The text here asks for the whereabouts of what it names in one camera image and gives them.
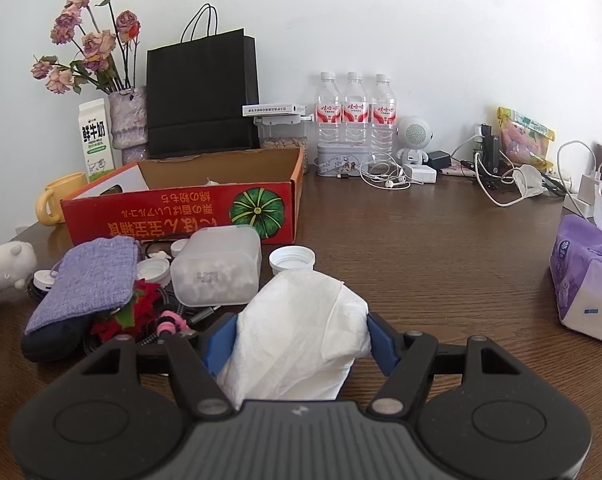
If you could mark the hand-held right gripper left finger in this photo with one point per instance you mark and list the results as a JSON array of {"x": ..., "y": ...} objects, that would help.
[{"x": 221, "y": 347}]

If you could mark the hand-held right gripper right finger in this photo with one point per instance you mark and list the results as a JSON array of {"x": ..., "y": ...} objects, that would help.
[{"x": 383, "y": 347}]

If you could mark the yellow white plush toy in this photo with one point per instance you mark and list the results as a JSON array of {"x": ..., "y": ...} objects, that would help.
[{"x": 11, "y": 260}]

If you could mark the white plastic lid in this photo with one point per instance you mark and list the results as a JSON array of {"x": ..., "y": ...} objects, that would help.
[
  {"x": 291, "y": 259},
  {"x": 153, "y": 270},
  {"x": 178, "y": 247},
  {"x": 46, "y": 280}
]

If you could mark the white tissue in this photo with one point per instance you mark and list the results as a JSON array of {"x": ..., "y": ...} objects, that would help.
[{"x": 291, "y": 330}]

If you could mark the translucent plastic container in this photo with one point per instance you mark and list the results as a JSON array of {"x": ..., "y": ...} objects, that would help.
[{"x": 216, "y": 270}]

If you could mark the navy blue case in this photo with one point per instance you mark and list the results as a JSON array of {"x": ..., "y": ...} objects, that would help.
[{"x": 51, "y": 342}]

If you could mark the red artificial flower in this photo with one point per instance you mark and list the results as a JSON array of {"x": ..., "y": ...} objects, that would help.
[{"x": 146, "y": 305}]

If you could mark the purple knit pouch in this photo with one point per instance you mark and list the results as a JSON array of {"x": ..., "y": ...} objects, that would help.
[{"x": 81, "y": 285}]

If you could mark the red cardboard box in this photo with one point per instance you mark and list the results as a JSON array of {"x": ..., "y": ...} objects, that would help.
[{"x": 181, "y": 210}]

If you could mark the yellow mug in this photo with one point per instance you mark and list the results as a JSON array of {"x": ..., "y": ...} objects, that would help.
[{"x": 61, "y": 187}]

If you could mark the white power adapter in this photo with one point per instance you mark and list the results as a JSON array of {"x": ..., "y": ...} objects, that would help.
[{"x": 423, "y": 174}]

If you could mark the white green milk carton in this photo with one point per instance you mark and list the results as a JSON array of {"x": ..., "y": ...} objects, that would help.
[{"x": 95, "y": 140}]

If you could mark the flat pink item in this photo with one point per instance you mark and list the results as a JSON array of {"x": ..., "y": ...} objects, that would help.
[{"x": 456, "y": 171}]

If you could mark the grey printed tin box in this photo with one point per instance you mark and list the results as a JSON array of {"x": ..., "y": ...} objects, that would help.
[{"x": 338, "y": 160}]

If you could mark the black power adapter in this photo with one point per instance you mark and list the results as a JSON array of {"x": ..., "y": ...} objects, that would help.
[{"x": 438, "y": 159}]

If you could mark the clear seed container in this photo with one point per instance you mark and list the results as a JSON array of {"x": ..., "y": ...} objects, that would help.
[{"x": 286, "y": 142}]

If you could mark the small green spray bottle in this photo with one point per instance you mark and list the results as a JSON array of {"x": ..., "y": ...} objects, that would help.
[{"x": 477, "y": 152}]

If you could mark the purple tissue pack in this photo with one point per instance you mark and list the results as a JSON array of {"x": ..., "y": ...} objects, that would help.
[{"x": 586, "y": 270}]

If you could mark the white robot speaker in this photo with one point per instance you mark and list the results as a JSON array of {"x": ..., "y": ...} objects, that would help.
[{"x": 413, "y": 132}]

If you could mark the purple speckled vase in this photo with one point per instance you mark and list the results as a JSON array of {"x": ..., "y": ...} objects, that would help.
[{"x": 128, "y": 120}]

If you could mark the black upright device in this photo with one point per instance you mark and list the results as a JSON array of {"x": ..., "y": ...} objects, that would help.
[{"x": 491, "y": 152}]

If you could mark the clear water bottle red label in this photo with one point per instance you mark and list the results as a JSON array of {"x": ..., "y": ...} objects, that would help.
[
  {"x": 328, "y": 110},
  {"x": 356, "y": 110},
  {"x": 383, "y": 112}
]

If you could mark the white power strip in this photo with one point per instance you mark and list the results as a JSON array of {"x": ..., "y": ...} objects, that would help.
[{"x": 576, "y": 206}]

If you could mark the flat white box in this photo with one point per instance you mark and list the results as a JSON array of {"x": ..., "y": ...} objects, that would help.
[{"x": 273, "y": 110}]

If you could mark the yellow snack packet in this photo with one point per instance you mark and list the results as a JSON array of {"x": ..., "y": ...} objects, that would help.
[{"x": 523, "y": 140}]

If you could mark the black paper bag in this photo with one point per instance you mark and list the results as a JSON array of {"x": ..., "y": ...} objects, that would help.
[{"x": 201, "y": 95}]

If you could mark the white charger block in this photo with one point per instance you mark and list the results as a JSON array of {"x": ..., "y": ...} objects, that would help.
[{"x": 588, "y": 187}]

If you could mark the dried rose bouquet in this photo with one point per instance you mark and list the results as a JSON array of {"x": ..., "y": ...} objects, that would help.
[{"x": 98, "y": 45}]

